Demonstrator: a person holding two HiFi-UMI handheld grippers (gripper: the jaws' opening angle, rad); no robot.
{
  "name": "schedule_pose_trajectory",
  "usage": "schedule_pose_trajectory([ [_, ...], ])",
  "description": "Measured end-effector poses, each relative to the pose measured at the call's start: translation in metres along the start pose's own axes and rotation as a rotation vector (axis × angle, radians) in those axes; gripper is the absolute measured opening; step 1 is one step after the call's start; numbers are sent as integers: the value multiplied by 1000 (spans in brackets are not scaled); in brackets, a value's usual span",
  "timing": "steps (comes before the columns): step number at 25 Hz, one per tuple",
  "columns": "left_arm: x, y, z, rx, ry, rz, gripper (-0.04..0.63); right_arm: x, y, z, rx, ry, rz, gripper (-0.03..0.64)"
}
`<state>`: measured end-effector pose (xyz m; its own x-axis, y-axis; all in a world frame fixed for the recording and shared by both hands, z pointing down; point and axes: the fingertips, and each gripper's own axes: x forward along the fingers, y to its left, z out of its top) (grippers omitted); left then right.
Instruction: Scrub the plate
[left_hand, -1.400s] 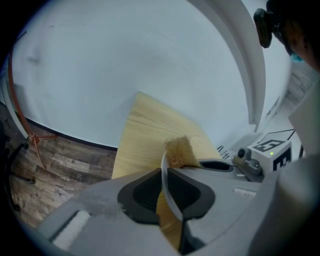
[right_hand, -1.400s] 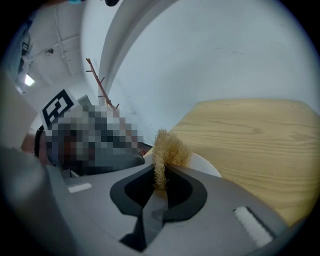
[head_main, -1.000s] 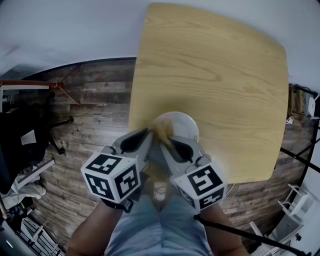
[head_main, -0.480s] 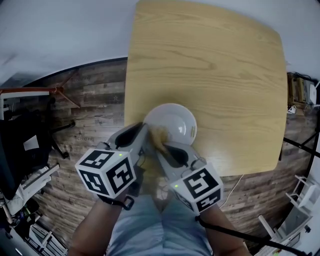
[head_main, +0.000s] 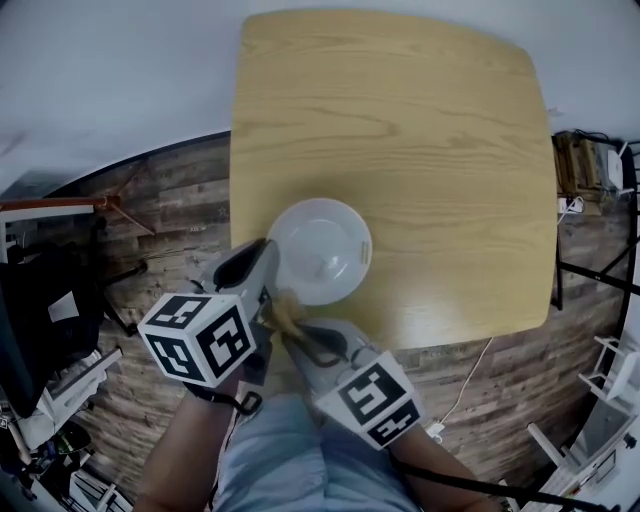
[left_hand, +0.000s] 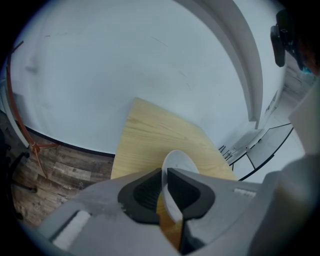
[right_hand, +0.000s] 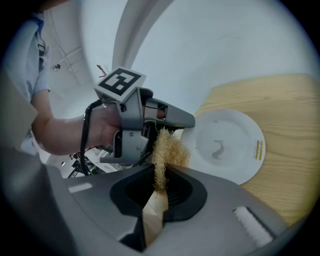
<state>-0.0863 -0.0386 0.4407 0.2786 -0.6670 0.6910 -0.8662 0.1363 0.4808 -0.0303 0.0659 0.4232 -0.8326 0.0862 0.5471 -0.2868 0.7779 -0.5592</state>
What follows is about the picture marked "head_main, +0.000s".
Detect light blue shorts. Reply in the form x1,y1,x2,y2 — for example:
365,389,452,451
211,391,417,512

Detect black wrist strap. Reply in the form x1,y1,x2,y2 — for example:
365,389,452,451
186,386,265,417

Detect person's left hand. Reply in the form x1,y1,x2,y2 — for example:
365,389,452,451
243,329,275,387

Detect thick black cable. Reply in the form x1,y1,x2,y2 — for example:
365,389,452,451
391,453,597,512

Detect person's right forearm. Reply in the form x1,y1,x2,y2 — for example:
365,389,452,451
388,423,497,512

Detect white wooden chair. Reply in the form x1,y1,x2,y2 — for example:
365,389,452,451
526,421,585,485
577,334,640,405

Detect tan sponge cloth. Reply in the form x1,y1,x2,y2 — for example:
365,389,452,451
264,286,307,342

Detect long white power cable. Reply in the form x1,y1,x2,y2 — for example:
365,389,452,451
441,336,495,427

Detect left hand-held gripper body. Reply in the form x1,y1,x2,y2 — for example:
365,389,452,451
136,280,275,390

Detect red-brown wooden coat rack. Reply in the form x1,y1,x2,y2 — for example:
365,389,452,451
0,194,157,237

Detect black office chair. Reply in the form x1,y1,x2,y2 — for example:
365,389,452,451
0,216,150,422

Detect white round plate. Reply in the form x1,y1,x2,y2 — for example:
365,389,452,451
266,197,374,308

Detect white router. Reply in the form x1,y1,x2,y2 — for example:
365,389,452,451
605,141,632,192

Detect black metal stand frame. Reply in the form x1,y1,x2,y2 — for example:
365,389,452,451
548,138,640,347

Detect person's left forearm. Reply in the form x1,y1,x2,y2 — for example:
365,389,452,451
133,378,237,512

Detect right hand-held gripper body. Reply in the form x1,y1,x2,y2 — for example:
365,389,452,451
314,346,427,452

